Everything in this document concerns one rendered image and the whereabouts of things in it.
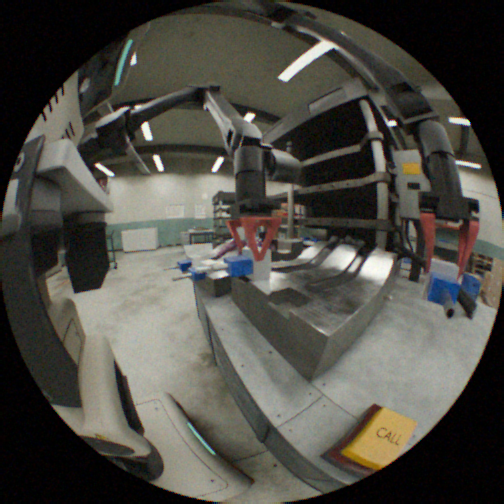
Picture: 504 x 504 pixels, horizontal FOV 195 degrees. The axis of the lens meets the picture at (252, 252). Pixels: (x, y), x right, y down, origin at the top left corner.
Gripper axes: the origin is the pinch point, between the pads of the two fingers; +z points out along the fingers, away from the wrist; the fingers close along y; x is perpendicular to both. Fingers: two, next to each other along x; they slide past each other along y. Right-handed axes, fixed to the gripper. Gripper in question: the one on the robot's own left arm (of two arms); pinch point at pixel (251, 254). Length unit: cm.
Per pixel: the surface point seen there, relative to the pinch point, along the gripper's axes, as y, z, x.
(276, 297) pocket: -7.3, 5.9, -0.4
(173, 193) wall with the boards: 704, -188, 41
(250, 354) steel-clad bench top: -9.0, 13.8, 5.3
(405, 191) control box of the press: -16, -27, -86
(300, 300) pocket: -9.9, 6.1, -3.1
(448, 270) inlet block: -29.3, -0.9, -12.0
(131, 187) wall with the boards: 712, -232, 251
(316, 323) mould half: -16.1, 5.1, 0.8
